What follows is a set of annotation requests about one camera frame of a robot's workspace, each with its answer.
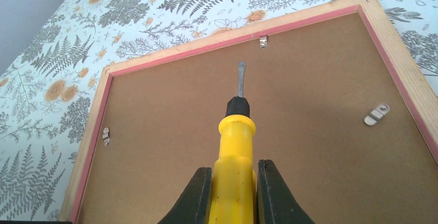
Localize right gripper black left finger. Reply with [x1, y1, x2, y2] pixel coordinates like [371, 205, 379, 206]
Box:
[159, 167, 212, 224]

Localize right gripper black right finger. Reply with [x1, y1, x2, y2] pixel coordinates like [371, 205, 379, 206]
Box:
[257, 159, 314, 224]

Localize yellow handled screwdriver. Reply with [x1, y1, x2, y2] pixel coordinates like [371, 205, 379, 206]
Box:
[208, 61, 256, 223]

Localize pink wooden photo frame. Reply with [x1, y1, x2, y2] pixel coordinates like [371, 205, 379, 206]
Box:
[58, 0, 437, 223]

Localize floral patterned table mat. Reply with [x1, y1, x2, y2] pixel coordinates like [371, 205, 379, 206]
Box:
[1, 0, 437, 221]

